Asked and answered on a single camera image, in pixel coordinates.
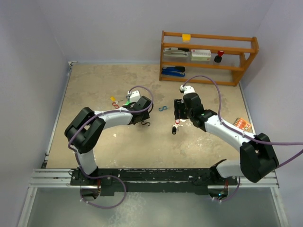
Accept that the blue stapler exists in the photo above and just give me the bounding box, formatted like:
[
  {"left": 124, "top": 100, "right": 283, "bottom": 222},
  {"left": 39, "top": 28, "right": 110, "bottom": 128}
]
[{"left": 161, "top": 66, "right": 186, "bottom": 77}]

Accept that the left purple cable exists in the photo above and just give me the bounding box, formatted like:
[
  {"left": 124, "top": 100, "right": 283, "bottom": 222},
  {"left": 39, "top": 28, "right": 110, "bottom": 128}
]
[{"left": 68, "top": 86, "right": 154, "bottom": 209}]

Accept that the grey stapler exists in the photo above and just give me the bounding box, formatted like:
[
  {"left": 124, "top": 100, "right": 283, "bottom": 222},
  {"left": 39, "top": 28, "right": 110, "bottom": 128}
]
[{"left": 163, "top": 47, "right": 189, "bottom": 58}]

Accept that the purple cable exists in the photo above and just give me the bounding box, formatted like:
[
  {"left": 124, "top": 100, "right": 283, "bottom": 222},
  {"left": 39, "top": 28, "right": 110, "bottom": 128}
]
[
  {"left": 68, "top": 86, "right": 154, "bottom": 209},
  {"left": 181, "top": 75, "right": 303, "bottom": 203}
]

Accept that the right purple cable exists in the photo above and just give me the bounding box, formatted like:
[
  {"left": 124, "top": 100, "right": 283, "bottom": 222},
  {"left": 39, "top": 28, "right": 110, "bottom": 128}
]
[{"left": 181, "top": 75, "right": 303, "bottom": 203}]

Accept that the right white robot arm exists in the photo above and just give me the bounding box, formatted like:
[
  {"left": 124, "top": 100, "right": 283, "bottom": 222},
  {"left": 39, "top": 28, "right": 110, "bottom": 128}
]
[{"left": 173, "top": 93, "right": 279, "bottom": 185}]

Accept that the yellow lid jar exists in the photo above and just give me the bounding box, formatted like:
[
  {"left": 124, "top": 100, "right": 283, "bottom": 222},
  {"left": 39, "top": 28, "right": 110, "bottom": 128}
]
[{"left": 182, "top": 34, "right": 191, "bottom": 43}]

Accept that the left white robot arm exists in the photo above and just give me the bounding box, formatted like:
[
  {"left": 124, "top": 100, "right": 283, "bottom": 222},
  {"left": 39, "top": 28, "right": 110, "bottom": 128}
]
[{"left": 64, "top": 96, "right": 153, "bottom": 185}]

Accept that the wooden shelf rack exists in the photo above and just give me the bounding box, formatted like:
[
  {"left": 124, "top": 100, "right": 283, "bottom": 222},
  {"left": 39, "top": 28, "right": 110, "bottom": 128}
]
[{"left": 159, "top": 31, "right": 259, "bottom": 86}]

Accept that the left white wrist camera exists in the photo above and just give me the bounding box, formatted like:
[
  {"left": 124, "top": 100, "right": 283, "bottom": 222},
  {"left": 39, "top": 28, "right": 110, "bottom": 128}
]
[{"left": 127, "top": 90, "right": 141, "bottom": 103}]

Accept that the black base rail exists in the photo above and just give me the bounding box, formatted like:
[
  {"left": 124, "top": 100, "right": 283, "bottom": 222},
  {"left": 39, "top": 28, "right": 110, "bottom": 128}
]
[{"left": 70, "top": 168, "right": 238, "bottom": 196}]

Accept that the red black stamp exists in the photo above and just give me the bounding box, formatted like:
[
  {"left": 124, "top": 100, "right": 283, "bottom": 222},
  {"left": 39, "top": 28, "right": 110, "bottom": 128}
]
[{"left": 214, "top": 51, "right": 224, "bottom": 63}]

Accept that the orange packet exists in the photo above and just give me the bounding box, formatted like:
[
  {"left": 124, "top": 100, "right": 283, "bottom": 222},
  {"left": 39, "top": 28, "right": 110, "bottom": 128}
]
[{"left": 233, "top": 117, "right": 251, "bottom": 131}]

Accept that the white cardboard box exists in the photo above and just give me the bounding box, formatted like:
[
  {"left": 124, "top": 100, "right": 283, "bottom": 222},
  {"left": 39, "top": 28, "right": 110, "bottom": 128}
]
[{"left": 191, "top": 49, "right": 212, "bottom": 61}]

